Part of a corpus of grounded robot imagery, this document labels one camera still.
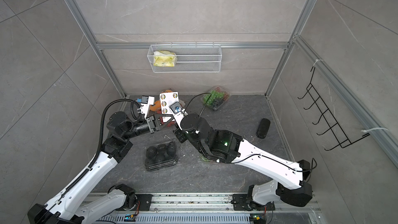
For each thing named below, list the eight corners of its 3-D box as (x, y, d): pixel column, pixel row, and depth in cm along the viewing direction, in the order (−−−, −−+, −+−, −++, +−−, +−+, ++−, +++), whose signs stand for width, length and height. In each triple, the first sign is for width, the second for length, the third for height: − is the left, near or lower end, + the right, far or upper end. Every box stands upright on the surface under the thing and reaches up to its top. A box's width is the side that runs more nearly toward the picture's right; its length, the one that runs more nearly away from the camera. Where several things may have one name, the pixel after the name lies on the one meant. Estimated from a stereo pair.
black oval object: (254, 136, 99) (255, 134, 96) (261, 120, 108) (262, 117, 105) (263, 141, 97) (265, 138, 94) (270, 123, 106) (271, 120, 103)
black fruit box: (148, 173, 84) (144, 169, 78) (148, 151, 92) (144, 145, 86) (179, 167, 86) (177, 162, 80) (176, 145, 94) (174, 140, 89)
